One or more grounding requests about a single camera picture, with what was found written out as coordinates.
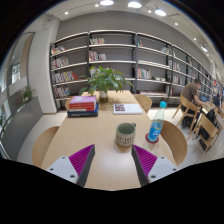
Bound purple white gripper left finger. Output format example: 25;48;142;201
47;144;95;187

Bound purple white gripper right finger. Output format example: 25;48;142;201
131;145;177;186

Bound clear water bottle blue cap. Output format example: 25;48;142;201
148;101;167;142

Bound red round coaster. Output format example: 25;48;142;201
145;133;159;144

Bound wooden chair near right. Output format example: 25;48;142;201
161;121;187;165

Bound wooden chair near left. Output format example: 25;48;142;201
32;126;59;167

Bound green ceramic mug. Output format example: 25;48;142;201
115;123;136;147

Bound dark blue bottom book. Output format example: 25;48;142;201
67;103;99;118

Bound pink red top books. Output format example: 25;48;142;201
69;96;96;111

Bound wooden chair far left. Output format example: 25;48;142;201
65;97;73;110

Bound open white magazine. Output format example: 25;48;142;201
113;104;142;114

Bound wooden chair far right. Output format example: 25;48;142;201
134;94;152;112

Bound wooden chair with bag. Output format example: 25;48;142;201
192;115;218;152

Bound wooden chair under man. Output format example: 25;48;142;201
174;95;199;133

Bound black backpack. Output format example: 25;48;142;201
206;109;216;123

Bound seated man brown shirt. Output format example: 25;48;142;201
181;78;204;105

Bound laptop on far table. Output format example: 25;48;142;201
200;94;209;102

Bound small plant by window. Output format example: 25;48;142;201
22;87;36;102

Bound potted green plant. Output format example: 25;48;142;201
79;66;133;103

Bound large grey bookshelf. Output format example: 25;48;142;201
50;30;214;109

